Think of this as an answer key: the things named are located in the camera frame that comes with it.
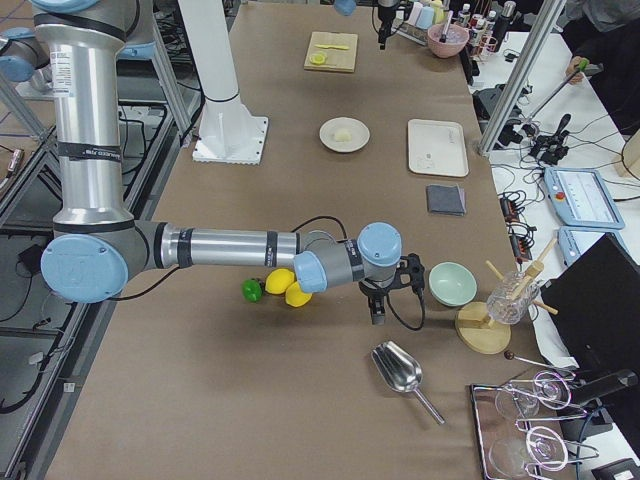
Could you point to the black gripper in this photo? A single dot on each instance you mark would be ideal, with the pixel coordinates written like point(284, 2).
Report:
point(384, 25)
point(372, 291)

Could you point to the pale white bun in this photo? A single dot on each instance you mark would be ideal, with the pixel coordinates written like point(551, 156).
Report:
point(342, 135)

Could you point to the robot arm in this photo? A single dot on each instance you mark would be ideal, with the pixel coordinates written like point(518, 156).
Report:
point(347, 8)
point(99, 244)

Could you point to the cream rabbit tray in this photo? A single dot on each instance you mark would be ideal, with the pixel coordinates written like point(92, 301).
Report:
point(437, 148)

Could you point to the pink cup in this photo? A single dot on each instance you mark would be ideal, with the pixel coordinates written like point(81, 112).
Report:
point(415, 12)

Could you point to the light blue cup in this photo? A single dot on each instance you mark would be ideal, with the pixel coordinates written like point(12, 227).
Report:
point(426, 17)

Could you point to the wooden cutting board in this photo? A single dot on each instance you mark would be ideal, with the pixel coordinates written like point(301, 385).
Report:
point(337, 61)

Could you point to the steel ice scoop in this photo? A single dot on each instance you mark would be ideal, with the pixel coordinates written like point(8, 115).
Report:
point(403, 374)

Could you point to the yellow plastic knife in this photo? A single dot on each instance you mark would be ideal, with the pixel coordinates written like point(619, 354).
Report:
point(332, 47)

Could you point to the metal muddler black tip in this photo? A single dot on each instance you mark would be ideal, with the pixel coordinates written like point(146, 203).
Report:
point(445, 27)

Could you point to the lemon slice top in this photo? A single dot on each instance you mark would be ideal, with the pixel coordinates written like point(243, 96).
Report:
point(318, 58)

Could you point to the pink bowl with ice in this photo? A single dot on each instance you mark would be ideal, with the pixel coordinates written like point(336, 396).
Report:
point(456, 39)

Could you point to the yellow cup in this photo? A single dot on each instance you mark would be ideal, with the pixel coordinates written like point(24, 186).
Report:
point(438, 11)

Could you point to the mint green bowl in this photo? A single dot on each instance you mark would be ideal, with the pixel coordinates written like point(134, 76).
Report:
point(452, 284)

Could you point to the yellow lemon far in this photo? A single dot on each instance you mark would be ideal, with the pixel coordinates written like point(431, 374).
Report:
point(296, 297)

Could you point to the cream round plate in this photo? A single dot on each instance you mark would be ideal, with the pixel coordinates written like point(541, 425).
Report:
point(360, 134)

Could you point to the wooden cup stand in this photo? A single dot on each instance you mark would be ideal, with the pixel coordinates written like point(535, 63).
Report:
point(484, 335)

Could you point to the yellow lemon near lime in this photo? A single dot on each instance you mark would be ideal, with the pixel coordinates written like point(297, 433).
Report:
point(279, 280)

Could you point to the green lime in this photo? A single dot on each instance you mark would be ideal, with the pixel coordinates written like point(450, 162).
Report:
point(252, 290)

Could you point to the grey folded cloth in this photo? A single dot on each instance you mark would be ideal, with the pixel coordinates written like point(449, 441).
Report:
point(446, 199)

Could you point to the clear glass on stand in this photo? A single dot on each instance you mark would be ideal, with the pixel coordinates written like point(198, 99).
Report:
point(510, 300)

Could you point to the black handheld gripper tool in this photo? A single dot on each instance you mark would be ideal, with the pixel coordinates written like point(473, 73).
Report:
point(550, 149)

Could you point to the blue teach pendant near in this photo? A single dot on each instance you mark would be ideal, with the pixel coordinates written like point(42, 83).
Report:
point(574, 241)

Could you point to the blue teach pendant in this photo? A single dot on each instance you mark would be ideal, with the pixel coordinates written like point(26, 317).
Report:
point(581, 199)
point(574, 241)

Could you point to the black monitor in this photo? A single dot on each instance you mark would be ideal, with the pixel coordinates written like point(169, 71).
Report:
point(597, 299)

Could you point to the blue teach pendant far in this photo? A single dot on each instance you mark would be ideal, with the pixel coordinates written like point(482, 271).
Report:
point(581, 199)

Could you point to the white wire cup rack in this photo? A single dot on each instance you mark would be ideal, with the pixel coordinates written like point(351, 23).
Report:
point(410, 32)

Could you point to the aluminium camera post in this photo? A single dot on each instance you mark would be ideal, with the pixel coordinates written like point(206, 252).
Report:
point(546, 20)

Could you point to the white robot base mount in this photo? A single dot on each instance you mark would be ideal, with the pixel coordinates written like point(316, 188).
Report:
point(229, 133)

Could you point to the wire glass rack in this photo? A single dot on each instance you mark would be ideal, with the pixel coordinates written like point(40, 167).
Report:
point(518, 427)

